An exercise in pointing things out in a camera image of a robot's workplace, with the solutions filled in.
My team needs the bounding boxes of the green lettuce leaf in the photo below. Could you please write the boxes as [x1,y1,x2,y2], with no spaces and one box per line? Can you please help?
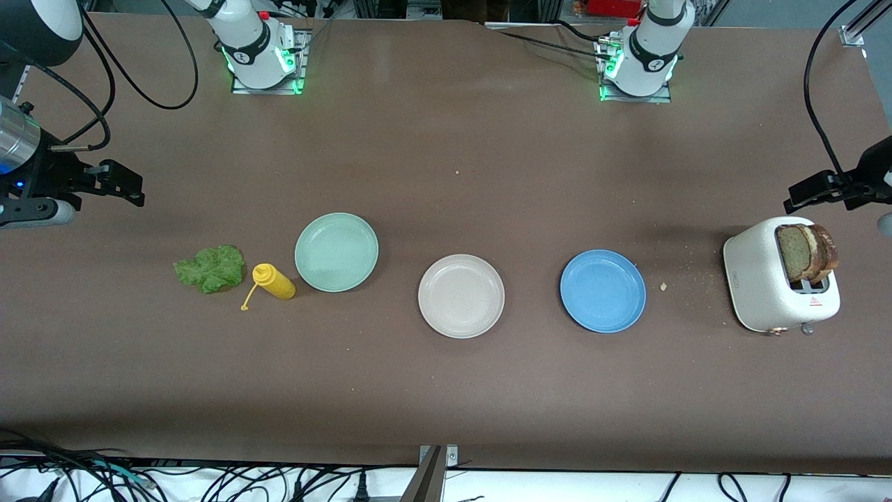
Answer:
[174,244,246,295]

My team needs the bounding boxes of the light bread slice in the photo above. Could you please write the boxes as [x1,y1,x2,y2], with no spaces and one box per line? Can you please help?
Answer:
[776,225,816,283]

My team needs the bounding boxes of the red box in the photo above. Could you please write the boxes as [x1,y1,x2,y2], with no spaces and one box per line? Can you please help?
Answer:
[587,0,643,18]

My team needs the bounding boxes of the metal corner bracket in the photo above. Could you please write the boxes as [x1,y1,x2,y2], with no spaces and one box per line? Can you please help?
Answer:
[399,444,459,502]

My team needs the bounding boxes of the yellow squeeze bottle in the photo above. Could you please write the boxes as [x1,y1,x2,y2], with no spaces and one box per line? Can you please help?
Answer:
[240,263,296,312]

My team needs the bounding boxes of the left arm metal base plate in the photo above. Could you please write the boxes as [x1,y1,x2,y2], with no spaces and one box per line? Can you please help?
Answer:
[598,38,673,104]

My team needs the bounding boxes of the white two-slot toaster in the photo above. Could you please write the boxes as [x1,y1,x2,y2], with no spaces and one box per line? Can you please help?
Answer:
[723,216,841,337]

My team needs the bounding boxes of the beige round plate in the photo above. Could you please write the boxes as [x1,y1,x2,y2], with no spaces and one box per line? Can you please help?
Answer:
[418,254,505,340]

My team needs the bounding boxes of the black base cable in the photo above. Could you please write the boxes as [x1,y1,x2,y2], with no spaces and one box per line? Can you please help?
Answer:
[481,20,621,63]

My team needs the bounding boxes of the green round plate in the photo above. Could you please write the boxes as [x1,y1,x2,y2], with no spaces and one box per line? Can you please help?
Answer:
[294,213,380,293]

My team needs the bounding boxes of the teal cable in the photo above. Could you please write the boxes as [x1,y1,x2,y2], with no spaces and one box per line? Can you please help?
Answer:
[89,460,151,487]

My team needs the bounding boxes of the blue round plate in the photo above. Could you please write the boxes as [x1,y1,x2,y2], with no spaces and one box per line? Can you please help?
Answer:
[560,250,647,334]

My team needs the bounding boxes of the dark-crust bread slice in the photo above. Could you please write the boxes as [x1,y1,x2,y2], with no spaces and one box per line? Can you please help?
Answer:
[808,223,839,283]

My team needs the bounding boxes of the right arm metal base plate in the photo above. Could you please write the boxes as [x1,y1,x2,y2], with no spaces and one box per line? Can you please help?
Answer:
[231,28,309,96]

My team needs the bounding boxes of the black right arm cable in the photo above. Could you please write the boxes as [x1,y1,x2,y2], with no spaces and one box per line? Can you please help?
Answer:
[24,0,200,151]

